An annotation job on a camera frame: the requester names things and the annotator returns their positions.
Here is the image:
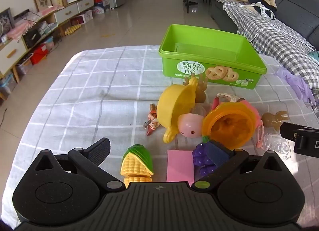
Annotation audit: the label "white wooden cabinet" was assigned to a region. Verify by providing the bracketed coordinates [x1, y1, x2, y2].
[0, 0, 95, 97]

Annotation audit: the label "red bag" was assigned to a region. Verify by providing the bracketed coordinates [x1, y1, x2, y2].
[30, 44, 48, 65]

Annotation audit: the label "white pink carton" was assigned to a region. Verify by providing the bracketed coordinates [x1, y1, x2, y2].
[70, 10, 93, 25]

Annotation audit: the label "pink beaded cord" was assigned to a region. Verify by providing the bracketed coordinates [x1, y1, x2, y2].
[256, 119, 265, 150]

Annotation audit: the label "purple plastic glove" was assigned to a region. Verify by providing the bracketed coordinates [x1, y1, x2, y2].
[275, 66, 317, 109]

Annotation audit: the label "black garment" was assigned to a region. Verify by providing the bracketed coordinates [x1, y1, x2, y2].
[248, 0, 278, 15]

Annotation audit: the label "small figurine toy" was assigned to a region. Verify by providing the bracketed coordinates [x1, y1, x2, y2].
[143, 103, 160, 136]

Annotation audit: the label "checkered sofa cover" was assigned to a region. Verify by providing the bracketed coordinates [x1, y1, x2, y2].
[213, 0, 319, 114]

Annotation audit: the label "blue white bag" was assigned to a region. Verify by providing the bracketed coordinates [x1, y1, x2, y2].
[93, 4, 110, 15]

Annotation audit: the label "pink lace cloth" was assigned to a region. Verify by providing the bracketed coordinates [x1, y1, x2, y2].
[7, 5, 64, 39]

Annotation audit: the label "row of yellow toys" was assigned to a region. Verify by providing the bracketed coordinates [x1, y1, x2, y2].
[64, 25, 81, 36]

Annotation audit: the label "grey grid tablecloth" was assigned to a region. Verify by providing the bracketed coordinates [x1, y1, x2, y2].
[4, 45, 319, 221]

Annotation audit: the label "white fabric strap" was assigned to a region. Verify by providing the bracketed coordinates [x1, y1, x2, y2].
[257, 1, 276, 20]

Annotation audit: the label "dark grey sofa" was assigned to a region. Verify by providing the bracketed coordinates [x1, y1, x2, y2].
[209, 0, 319, 47]

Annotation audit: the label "green plastic box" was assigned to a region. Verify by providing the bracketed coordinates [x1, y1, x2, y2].
[158, 24, 268, 90]

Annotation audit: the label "toy corn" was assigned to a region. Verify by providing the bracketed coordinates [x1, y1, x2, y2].
[120, 144, 154, 184]

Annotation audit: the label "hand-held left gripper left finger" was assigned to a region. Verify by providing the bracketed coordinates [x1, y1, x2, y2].
[30, 137, 126, 193]

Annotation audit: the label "pink rectangular block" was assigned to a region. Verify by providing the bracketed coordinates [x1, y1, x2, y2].
[166, 150, 195, 186]

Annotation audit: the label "clear plastic case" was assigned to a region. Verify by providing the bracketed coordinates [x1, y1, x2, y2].
[264, 134, 292, 161]

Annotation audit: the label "pink toy ball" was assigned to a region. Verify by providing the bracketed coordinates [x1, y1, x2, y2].
[177, 114, 205, 139]

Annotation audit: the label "yellow toy pot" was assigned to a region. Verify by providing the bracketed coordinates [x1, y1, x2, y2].
[158, 77, 200, 144]

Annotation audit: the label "pink pig toy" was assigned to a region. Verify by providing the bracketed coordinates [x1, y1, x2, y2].
[212, 97, 262, 122]

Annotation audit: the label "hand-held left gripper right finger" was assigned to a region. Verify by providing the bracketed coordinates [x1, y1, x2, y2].
[191, 140, 289, 193]

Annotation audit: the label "orange toy pot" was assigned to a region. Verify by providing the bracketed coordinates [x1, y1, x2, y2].
[202, 102, 262, 151]

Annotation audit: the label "black speaker box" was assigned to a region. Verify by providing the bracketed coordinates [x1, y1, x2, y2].
[23, 28, 43, 48]

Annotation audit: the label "purple toy grapes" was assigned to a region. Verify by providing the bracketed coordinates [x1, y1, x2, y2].
[192, 135, 226, 178]

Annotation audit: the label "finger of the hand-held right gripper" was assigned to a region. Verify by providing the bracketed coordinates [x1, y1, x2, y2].
[280, 122, 314, 144]

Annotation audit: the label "dark framed picture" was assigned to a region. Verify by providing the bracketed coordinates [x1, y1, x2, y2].
[0, 8, 15, 30]

